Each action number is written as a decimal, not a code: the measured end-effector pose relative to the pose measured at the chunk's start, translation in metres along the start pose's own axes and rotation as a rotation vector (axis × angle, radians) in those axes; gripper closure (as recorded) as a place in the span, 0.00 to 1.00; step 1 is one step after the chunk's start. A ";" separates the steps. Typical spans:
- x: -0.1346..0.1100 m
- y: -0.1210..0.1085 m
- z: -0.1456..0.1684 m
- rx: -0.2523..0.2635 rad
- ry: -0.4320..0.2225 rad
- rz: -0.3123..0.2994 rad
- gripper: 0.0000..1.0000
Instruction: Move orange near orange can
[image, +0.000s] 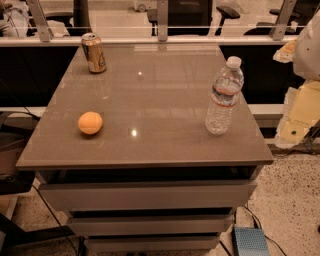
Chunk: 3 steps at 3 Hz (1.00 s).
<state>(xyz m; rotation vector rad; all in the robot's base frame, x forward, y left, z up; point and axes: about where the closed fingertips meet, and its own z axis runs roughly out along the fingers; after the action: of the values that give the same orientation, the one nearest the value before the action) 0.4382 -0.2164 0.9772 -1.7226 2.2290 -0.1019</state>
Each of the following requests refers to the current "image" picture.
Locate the black floor cable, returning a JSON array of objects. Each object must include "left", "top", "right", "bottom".
[{"left": 243, "top": 204, "right": 288, "bottom": 256}]

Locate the orange soda can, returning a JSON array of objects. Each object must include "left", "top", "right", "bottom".
[{"left": 81, "top": 33, "right": 107, "bottom": 73}]

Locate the blue perforated box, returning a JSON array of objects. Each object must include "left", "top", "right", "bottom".
[{"left": 232, "top": 227, "right": 271, "bottom": 256}]

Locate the metal glass partition post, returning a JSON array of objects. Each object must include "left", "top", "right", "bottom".
[
  {"left": 270, "top": 0, "right": 297, "bottom": 41},
  {"left": 26, "top": 0, "right": 53, "bottom": 42},
  {"left": 157, "top": 0, "right": 168, "bottom": 42}
]

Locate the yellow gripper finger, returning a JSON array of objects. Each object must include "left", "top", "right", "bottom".
[{"left": 275, "top": 80, "right": 320, "bottom": 148}]

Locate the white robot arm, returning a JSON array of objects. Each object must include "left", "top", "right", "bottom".
[{"left": 273, "top": 11, "right": 320, "bottom": 149}]

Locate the grey drawer cabinet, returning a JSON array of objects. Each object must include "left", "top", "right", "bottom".
[{"left": 17, "top": 43, "right": 273, "bottom": 252}]

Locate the clear plastic water bottle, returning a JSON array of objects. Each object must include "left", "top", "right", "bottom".
[{"left": 205, "top": 56, "right": 244, "bottom": 136}]

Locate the orange fruit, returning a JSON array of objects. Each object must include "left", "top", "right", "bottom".
[{"left": 78, "top": 112, "right": 103, "bottom": 135}]

